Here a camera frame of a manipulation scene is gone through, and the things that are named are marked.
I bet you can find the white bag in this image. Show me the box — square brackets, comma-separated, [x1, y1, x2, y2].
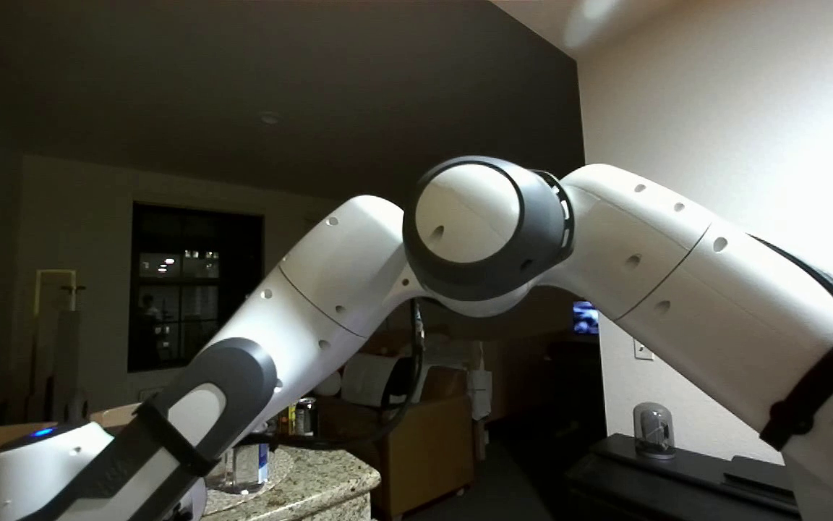
[338, 349, 412, 407]

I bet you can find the white slim container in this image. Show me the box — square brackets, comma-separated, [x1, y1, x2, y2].
[465, 367, 497, 422]

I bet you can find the glowing blue screen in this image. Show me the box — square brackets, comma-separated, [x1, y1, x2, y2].
[571, 297, 602, 339]

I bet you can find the cardboard box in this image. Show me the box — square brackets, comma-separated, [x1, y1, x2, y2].
[325, 388, 477, 521]

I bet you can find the dark glass jar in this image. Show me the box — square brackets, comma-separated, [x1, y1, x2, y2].
[294, 396, 322, 442]

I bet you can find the dark window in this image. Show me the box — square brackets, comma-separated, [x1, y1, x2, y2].
[125, 199, 265, 377]

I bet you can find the clear water bottle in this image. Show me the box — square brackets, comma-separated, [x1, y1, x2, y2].
[231, 438, 276, 490]

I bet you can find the black appliance top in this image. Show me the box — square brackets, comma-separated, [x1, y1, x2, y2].
[563, 432, 805, 521]

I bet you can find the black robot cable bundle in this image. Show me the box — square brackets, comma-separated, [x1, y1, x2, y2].
[401, 294, 433, 410]

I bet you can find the pale yellow wall frame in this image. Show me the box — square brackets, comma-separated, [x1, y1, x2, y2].
[31, 265, 88, 315]

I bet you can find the black arm strap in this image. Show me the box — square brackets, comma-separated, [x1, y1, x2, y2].
[760, 315, 833, 452]

